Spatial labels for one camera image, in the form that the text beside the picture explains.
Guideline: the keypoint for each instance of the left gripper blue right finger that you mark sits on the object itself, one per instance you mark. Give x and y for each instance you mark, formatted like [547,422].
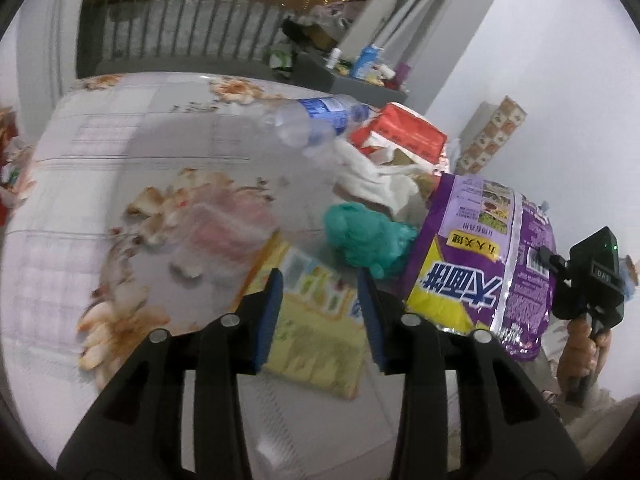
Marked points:
[468,410]

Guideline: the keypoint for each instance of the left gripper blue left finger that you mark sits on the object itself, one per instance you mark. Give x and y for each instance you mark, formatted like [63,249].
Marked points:
[173,411]

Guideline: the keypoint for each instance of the purple yellow noodle bag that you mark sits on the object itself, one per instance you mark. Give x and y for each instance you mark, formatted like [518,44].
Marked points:
[475,264]

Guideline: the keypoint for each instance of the yellow green snack packet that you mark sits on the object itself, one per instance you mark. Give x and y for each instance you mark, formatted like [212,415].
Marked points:
[320,340]

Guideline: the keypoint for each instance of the white tissue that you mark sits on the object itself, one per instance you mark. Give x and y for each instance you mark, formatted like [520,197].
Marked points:
[389,189]

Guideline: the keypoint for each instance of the green plastic bag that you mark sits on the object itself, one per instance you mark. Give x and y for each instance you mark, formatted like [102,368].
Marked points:
[364,238]

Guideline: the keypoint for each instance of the red white snack bag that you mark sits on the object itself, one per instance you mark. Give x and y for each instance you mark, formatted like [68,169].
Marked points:
[398,136]

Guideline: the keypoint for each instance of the clear plastic water bottle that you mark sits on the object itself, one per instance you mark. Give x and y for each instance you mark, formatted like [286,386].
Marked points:
[307,123]

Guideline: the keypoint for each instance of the person's right hand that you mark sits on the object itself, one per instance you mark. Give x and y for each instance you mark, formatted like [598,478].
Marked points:
[582,356]

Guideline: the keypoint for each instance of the tall patterned cardboard box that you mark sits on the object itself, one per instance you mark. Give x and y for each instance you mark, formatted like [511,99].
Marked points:
[487,132]

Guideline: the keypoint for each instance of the blue canister on table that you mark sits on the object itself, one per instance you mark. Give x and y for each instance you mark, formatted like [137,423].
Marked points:
[365,62]

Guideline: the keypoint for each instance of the white curtain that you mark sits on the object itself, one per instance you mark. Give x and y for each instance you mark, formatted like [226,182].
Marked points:
[396,27]

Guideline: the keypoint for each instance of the grey side table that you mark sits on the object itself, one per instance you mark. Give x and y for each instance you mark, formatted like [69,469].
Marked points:
[309,72]

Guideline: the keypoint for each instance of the balcony metal railing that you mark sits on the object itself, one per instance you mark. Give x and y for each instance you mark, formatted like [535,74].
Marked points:
[132,35]

